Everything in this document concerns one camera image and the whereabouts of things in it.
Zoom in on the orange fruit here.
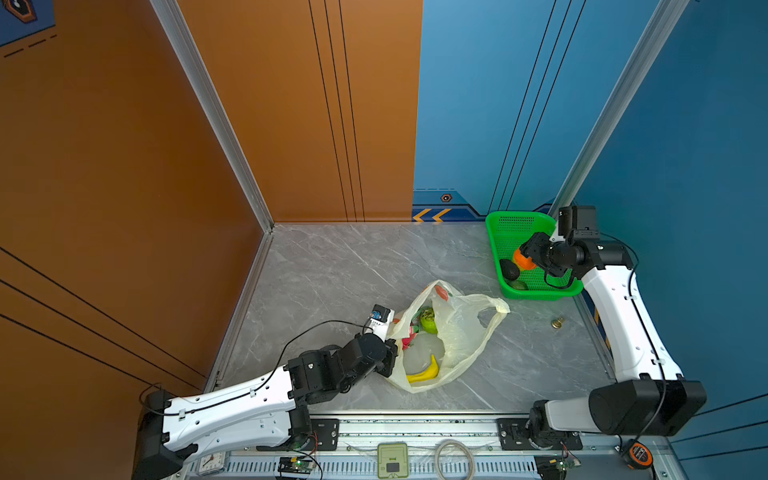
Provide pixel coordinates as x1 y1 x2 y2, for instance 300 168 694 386
513 249 537 271

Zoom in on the small dark green fruit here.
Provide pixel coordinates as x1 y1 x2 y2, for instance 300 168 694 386
508 280 529 291

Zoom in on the dark brown avocado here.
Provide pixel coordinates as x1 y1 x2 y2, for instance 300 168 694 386
499 259 520 282

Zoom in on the green plastic mesh basket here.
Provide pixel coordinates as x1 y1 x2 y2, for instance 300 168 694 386
485 211 583 301

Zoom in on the yellow banana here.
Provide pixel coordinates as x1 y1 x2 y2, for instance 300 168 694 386
406 355 440 384

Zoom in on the yellow translucent plastic bag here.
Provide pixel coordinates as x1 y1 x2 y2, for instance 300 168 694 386
387 280 510 394

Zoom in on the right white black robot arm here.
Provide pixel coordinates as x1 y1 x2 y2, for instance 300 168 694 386
520 232 707 448

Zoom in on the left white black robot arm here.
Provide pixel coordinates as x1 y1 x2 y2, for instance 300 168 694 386
132 333 398 479

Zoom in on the red dragon fruit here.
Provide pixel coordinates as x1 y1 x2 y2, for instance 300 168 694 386
402 324 420 350

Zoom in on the left green circuit board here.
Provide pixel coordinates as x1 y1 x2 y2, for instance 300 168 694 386
276 456 317 479

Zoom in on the green circuit board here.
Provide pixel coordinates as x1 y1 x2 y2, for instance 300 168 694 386
534 456 577 480
276 456 317 479

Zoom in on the green square device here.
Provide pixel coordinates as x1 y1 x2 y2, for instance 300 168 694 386
377 442 409 479

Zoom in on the small white alarm clock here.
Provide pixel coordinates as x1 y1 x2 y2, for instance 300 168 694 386
197 452 229 476

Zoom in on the orange black tape measure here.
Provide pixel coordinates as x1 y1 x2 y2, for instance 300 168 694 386
619 441 654 470

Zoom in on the right green circuit board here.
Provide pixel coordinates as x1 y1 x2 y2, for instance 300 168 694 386
534 456 577 480

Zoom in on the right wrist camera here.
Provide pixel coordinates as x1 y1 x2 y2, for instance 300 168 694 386
557 205 601 244

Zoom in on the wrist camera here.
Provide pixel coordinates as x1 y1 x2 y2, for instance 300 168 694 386
365 304 394 340
557 205 601 244

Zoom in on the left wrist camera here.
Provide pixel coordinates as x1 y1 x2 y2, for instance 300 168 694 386
365 304 394 340

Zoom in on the coiled white cable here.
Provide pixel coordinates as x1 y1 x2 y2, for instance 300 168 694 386
434 439 476 480

